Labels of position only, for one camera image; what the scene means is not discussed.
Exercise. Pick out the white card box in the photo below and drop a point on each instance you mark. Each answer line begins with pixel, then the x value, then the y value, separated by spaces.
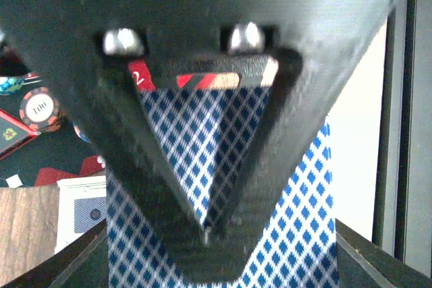
pixel 82 205

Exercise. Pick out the blue white ten chip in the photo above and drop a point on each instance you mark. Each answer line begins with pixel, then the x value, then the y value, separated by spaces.
pixel 79 133

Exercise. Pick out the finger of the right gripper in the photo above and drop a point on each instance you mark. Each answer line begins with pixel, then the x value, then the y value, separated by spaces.
pixel 317 43

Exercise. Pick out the red black hundred chip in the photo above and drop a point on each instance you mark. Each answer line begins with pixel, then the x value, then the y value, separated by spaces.
pixel 41 111

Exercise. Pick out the green blue fifty chip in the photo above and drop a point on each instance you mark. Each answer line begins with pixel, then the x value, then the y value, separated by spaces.
pixel 10 85

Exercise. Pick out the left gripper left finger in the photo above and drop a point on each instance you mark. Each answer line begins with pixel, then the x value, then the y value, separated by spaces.
pixel 83 263

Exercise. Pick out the round red black poker mat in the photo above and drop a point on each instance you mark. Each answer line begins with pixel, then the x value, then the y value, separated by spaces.
pixel 52 156

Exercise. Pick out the triangular black dealer button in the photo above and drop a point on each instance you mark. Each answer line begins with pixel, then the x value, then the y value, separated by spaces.
pixel 14 134

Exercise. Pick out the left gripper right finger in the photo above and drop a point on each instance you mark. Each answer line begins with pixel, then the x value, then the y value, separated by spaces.
pixel 361 263

